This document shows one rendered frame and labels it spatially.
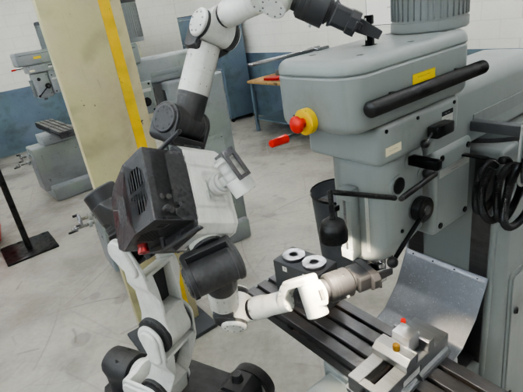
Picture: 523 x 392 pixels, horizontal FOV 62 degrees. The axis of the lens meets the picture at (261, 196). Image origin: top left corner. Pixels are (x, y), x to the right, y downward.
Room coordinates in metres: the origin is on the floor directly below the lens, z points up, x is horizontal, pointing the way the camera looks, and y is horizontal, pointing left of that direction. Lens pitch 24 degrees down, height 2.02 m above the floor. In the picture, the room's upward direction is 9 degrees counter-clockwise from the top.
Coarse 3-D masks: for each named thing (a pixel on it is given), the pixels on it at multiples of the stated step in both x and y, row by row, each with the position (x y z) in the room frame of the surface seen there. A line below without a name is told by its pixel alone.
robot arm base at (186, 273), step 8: (216, 240) 1.01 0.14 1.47; (224, 240) 1.00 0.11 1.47; (200, 248) 0.99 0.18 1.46; (208, 248) 0.99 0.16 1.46; (216, 248) 1.00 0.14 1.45; (232, 248) 0.97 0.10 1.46; (184, 256) 0.97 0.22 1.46; (192, 256) 0.97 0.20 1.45; (200, 256) 0.98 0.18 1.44; (232, 256) 0.95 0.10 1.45; (240, 256) 0.95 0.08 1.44; (184, 264) 0.94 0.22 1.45; (240, 264) 0.94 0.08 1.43; (184, 272) 0.92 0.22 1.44; (240, 272) 0.94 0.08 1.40; (184, 280) 0.94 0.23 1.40; (192, 280) 0.90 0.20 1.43; (192, 288) 0.89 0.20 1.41; (192, 296) 0.90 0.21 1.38; (200, 296) 0.90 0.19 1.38
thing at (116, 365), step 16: (112, 352) 1.47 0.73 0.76; (128, 352) 1.45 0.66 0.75; (112, 368) 1.41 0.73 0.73; (128, 368) 1.39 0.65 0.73; (192, 368) 1.50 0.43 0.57; (208, 368) 1.49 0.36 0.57; (112, 384) 1.40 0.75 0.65; (192, 384) 1.41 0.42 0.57; (208, 384) 1.39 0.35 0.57; (224, 384) 1.34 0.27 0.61; (240, 384) 1.33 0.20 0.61; (256, 384) 1.34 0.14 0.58
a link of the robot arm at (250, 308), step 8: (240, 288) 1.13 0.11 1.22; (240, 296) 1.11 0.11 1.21; (248, 296) 1.13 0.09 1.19; (256, 296) 1.10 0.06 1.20; (264, 296) 1.08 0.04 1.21; (272, 296) 1.06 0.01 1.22; (240, 304) 1.08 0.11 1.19; (248, 304) 1.08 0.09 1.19; (256, 304) 1.07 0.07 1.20; (264, 304) 1.05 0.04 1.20; (272, 304) 1.04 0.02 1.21; (240, 312) 1.06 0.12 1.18; (248, 312) 1.07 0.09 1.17; (256, 312) 1.05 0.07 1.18; (264, 312) 1.05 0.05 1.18; (272, 312) 1.04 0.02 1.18; (280, 312) 1.03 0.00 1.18; (248, 320) 1.06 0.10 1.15
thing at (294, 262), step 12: (288, 252) 1.47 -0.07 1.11; (300, 252) 1.45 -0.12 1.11; (276, 264) 1.44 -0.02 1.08; (288, 264) 1.40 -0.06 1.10; (300, 264) 1.39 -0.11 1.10; (312, 264) 1.36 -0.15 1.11; (324, 264) 1.34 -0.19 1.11; (336, 264) 1.37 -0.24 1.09; (276, 276) 1.45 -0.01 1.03; (288, 276) 1.40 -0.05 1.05
